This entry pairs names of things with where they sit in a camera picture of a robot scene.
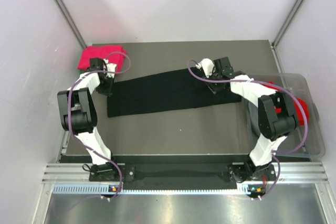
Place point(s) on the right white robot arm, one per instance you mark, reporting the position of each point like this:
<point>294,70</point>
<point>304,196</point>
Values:
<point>276,113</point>

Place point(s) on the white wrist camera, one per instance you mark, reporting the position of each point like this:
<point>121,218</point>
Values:
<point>110,69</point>
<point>207,65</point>

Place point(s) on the black t shirt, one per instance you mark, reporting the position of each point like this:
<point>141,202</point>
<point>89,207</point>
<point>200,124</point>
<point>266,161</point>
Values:
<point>167,91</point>

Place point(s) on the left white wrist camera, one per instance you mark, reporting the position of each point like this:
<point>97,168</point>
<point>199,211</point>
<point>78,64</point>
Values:
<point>110,69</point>

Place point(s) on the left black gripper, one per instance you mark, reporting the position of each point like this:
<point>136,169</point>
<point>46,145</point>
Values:
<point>108,90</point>

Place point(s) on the slotted grey cable duct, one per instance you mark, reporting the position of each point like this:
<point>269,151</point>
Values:
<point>110,190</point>

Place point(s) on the aluminium frame rail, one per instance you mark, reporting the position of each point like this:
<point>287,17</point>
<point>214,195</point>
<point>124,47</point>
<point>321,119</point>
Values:
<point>290,173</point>

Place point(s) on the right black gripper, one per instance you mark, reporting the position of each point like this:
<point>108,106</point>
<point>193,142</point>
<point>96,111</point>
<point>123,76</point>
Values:
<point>214,88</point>

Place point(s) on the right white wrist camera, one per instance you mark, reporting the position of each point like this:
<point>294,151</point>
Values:
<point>207,65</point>

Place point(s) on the grey t shirt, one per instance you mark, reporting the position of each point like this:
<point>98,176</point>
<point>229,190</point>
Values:
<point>253,116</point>

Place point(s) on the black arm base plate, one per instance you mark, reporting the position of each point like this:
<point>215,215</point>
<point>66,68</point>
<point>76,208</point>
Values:
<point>185,176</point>

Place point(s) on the clear plastic bin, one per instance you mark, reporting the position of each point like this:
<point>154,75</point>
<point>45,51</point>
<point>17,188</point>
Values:
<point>297,85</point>

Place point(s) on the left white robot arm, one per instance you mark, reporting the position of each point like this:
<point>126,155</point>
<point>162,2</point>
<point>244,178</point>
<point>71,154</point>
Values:
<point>78,115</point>

